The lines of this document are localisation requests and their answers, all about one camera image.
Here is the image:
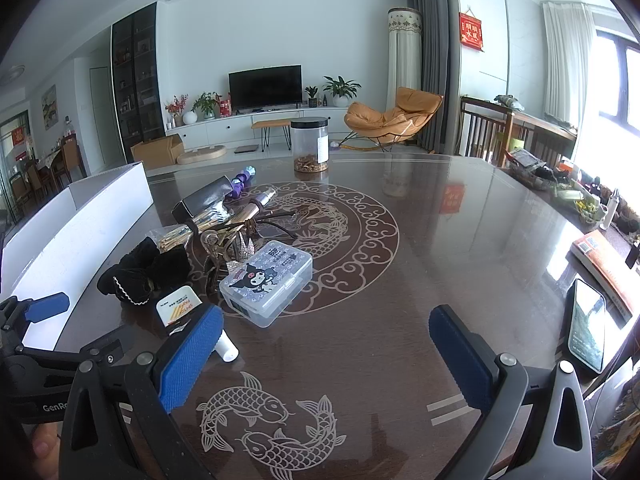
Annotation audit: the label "brown cardboard box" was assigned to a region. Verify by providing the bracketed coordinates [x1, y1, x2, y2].
[131, 134, 185, 167]

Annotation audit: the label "clear jar black lid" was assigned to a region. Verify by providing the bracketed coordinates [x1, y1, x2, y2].
[290, 117, 331, 173]

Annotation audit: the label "white cardboard storage box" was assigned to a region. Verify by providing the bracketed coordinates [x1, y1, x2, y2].
[0, 161, 155, 353]

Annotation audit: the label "white television cabinet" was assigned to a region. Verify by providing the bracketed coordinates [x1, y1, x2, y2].
[165, 106, 351, 153]

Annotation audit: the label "white orange card packet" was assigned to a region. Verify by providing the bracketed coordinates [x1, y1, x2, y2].
[156, 285, 203, 336]

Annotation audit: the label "dark display cabinet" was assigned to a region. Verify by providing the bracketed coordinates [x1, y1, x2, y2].
[111, 2, 166, 143]

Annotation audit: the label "purple toy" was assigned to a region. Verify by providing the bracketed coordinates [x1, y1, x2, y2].
[229, 166, 257, 198]

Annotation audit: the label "grey curtain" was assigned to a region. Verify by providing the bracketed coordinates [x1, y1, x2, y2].
[406, 0, 448, 153]

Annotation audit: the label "white bottle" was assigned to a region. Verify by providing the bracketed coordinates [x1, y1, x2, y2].
[606, 188, 621, 231]

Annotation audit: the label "leafy green potted plant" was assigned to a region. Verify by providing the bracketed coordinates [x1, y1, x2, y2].
[191, 91, 221, 121]

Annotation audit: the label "person's left hand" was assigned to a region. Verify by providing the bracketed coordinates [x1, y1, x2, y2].
[27, 422, 66, 463]

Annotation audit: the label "large potted plant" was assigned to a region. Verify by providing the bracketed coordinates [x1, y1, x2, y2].
[322, 76, 362, 108]

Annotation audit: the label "orange book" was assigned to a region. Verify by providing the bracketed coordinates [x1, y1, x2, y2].
[571, 230, 640, 328]

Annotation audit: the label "wooden slatted bench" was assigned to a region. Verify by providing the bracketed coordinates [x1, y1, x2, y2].
[459, 95, 578, 168]

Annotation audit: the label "black fabric pouch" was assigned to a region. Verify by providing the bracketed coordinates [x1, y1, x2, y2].
[96, 237, 192, 306]

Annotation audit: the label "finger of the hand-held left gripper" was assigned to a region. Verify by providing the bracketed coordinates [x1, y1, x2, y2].
[20, 338, 124, 377]
[0, 291, 71, 347]

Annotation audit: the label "orange lounge chair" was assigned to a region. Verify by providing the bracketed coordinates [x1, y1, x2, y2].
[344, 86, 444, 153]

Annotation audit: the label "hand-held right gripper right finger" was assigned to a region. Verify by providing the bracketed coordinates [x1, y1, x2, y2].
[428, 304, 593, 480]

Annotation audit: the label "red wall hanging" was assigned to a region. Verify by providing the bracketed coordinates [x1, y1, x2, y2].
[459, 7, 486, 52]

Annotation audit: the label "covered standing air conditioner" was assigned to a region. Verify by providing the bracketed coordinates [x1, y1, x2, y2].
[387, 6, 423, 111]

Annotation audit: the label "black carton box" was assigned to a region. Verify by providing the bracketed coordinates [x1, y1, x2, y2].
[172, 176, 233, 223]

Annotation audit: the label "red flowers in vase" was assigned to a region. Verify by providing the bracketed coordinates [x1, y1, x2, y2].
[165, 94, 190, 128]

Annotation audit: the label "bronze metal hair claw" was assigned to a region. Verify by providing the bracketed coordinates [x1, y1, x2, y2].
[200, 229, 237, 293]

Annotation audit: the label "dining table with chairs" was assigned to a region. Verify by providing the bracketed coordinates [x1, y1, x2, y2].
[10, 135, 88, 211]

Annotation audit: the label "black glasses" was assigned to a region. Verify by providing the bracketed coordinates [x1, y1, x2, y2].
[250, 210, 302, 239]

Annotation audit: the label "white tube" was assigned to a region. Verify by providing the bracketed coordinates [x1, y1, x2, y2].
[215, 330, 239, 364]

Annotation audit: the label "wall painting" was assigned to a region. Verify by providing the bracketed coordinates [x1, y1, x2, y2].
[41, 84, 58, 128]

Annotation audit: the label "black smartphone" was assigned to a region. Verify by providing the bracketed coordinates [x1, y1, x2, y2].
[567, 277, 607, 375]

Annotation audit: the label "round beige floor pad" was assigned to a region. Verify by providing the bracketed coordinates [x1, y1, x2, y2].
[176, 145, 227, 166]

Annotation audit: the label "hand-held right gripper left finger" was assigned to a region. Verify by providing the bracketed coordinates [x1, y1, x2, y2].
[60, 304, 224, 480]

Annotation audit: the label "rhinestone bow hair clip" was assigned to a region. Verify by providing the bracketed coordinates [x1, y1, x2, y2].
[227, 234, 257, 267]

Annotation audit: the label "black television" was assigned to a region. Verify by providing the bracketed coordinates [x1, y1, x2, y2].
[228, 64, 304, 111]

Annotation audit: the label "white curtain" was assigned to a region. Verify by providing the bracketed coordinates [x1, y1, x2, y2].
[542, 1, 598, 133]

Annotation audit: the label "wooden bench hairpin legs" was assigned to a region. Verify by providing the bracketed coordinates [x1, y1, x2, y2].
[251, 119, 293, 153]

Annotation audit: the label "bag of wooden sticks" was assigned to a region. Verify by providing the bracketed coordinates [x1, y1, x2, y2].
[146, 210, 236, 253]

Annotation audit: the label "clear plastic box cartoon print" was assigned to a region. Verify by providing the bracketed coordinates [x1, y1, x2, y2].
[218, 240, 314, 329]

